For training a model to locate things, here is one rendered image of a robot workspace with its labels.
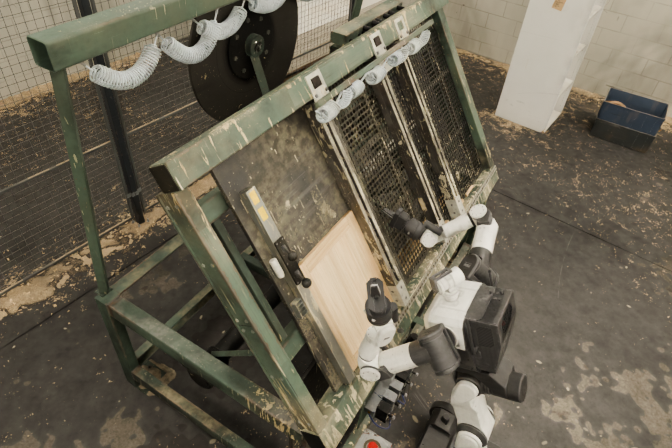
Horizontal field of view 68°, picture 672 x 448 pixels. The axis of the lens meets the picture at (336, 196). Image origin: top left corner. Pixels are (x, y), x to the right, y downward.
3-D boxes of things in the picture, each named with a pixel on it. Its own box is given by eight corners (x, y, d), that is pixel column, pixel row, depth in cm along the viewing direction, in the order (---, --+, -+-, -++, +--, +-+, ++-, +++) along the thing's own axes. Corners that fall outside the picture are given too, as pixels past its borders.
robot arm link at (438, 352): (429, 366, 186) (460, 357, 178) (420, 377, 178) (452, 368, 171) (414, 337, 187) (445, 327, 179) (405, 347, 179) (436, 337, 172)
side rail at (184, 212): (299, 429, 198) (319, 435, 191) (154, 196, 160) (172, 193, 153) (307, 417, 202) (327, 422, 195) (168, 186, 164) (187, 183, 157)
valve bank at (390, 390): (384, 447, 222) (391, 421, 207) (356, 429, 227) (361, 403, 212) (428, 363, 256) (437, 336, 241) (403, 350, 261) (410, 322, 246)
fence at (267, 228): (342, 383, 211) (349, 384, 209) (238, 193, 178) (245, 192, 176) (348, 374, 215) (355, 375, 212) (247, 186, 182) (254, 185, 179)
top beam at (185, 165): (163, 195, 156) (181, 192, 149) (146, 167, 152) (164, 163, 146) (435, 8, 305) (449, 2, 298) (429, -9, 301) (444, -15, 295)
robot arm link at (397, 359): (379, 359, 201) (424, 345, 189) (374, 388, 192) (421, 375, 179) (361, 344, 197) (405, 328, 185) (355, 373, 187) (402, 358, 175)
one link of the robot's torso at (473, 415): (497, 424, 234) (496, 358, 210) (485, 457, 222) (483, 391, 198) (465, 412, 242) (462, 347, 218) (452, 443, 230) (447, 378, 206)
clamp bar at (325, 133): (391, 308, 243) (434, 311, 227) (286, 83, 201) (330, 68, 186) (400, 295, 249) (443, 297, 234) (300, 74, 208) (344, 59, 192)
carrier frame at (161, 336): (318, 522, 248) (326, 449, 195) (126, 380, 299) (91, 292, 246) (468, 256, 396) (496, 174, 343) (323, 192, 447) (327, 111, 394)
